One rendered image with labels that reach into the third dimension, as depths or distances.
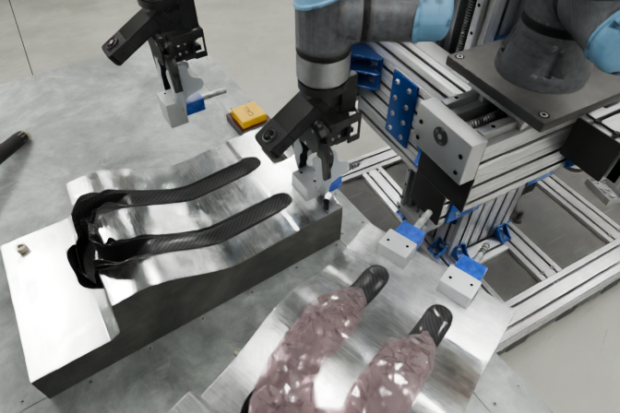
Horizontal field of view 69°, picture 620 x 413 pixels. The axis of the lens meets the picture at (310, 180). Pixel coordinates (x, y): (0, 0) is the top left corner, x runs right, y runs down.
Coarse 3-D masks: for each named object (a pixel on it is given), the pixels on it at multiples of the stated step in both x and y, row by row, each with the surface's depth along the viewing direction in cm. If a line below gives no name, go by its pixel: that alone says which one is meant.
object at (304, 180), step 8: (304, 168) 77; (352, 168) 81; (296, 176) 76; (304, 176) 76; (312, 176) 76; (296, 184) 77; (304, 184) 75; (312, 184) 75; (336, 184) 78; (304, 192) 75; (312, 192) 75
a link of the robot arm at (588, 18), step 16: (560, 0) 60; (576, 0) 54; (592, 0) 51; (608, 0) 50; (560, 16) 61; (576, 16) 55; (592, 16) 53; (608, 16) 51; (576, 32) 57; (592, 32) 53; (608, 32) 51; (592, 48) 53; (608, 48) 52; (608, 64) 54
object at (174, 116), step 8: (224, 88) 91; (160, 96) 85; (168, 96) 85; (192, 96) 87; (200, 96) 88; (208, 96) 89; (160, 104) 87; (168, 104) 83; (192, 104) 87; (200, 104) 88; (168, 112) 84; (176, 112) 85; (184, 112) 86; (192, 112) 88; (168, 120) 86; (176, 120) 86; (184, 120) 87
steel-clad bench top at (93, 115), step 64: (128, 64) 123; (192, 64) 123; (0, 128) 103; (64, 128) 103; (128, 128) 103; (192, 128) 103; (0, 192) 89; (64, 192) 89; (0, 256) 79; (320, 256) 79; (0, 320) 70; (192, 320) 70; (256, 320) 70; (0, 384) 63; (128, 384) 63; (192, 384) 63; (512, 384) 63
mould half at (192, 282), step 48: (240, 144) 86; (96, 192) 71; (240, 192) 78; (288, 192) 77; (48, 240) 74; (240, 240) 71; (288, 240) 72; (336, 240) 81; (48, 288) 67; (144, 288) 59; (192, 288) 65; (240, 288) 72; (48, 336) 62; (96, 336) 62; (144, 336) 66; (48, 384) 60
